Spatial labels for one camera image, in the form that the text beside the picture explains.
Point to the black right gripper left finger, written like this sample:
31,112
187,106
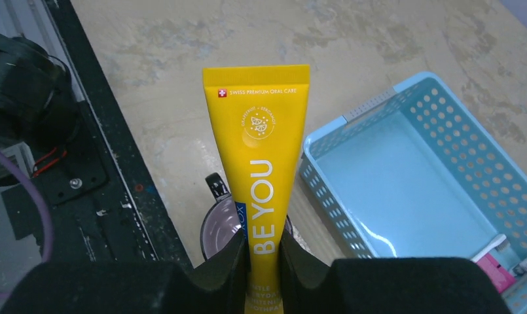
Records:
216,286

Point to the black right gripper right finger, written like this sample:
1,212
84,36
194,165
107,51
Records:
383,285

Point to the light blue perforated basket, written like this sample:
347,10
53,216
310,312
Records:
412,173

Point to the white toothbrush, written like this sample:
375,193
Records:
499,243

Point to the purple mug black handle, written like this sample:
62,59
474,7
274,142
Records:
224,219

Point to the pink toothpaste tube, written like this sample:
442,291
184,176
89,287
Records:
499,276

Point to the black metal base frame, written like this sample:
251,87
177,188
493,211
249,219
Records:
101,198

